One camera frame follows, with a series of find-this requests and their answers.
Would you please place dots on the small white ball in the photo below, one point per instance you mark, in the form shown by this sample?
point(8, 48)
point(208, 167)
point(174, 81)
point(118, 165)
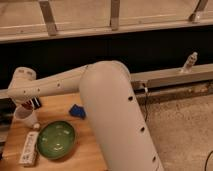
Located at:
point(36, 126)

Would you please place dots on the blue toy block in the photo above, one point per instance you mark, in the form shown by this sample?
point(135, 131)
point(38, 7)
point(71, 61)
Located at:
point(77, 111)

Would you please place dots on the white remote control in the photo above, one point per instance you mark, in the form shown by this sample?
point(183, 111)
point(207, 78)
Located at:
point(28, 155)

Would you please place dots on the small white bottle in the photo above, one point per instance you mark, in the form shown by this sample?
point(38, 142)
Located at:
point(191, 60)

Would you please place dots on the wooden table board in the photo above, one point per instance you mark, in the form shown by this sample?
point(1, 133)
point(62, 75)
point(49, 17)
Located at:
point(85, 157)

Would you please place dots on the green bowl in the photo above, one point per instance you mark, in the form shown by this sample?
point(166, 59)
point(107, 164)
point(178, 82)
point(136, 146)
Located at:
point(56, 140)

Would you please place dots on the white ceramic cup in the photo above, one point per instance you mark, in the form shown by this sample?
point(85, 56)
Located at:
point(26, 116)

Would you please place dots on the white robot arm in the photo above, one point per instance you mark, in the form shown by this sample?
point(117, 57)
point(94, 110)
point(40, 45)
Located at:
point(111, 108)

